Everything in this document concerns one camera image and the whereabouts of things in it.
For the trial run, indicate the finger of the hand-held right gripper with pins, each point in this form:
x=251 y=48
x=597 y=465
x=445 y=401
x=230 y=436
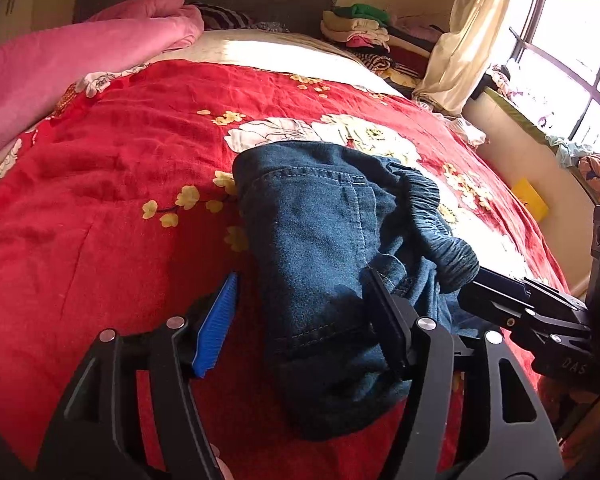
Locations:
x=510 y=282
x=495 y=307

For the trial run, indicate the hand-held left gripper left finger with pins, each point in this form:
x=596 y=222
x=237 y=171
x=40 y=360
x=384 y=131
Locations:
x=215 y=330

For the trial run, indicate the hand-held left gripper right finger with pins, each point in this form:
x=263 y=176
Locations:
x=387 y=312

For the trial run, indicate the blue denim pants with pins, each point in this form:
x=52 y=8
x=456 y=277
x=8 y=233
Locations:
x=320 y=220

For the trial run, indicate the yellow paper bag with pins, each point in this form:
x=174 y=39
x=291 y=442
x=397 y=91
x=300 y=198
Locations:
x=530 y=197

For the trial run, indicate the light blue cloth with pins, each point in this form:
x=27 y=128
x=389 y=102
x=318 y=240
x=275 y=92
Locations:
x=562 y=150

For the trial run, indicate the white cloth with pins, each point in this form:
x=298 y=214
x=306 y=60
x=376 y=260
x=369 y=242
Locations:
x=464 y=131

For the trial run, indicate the red floral blanket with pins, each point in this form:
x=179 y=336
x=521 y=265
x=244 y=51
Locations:
x=105 y=210

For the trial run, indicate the green window sill cloth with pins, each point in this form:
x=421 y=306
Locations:
x=520 y=115

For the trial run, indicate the cream curtain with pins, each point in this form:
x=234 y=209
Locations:
x=470 y=40

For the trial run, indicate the window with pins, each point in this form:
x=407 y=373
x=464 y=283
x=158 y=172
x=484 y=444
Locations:
x=560 y=35

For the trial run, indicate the cream bed sheet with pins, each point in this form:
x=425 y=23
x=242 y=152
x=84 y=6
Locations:
x=280 y=50

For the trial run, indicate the pile of folded clothes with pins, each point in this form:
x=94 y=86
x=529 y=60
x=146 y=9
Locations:
x=360 y=30

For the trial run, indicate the pink quilt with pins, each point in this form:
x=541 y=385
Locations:
x=55 y=60

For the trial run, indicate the striped pillow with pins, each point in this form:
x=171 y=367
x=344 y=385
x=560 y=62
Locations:
x=225 y=16

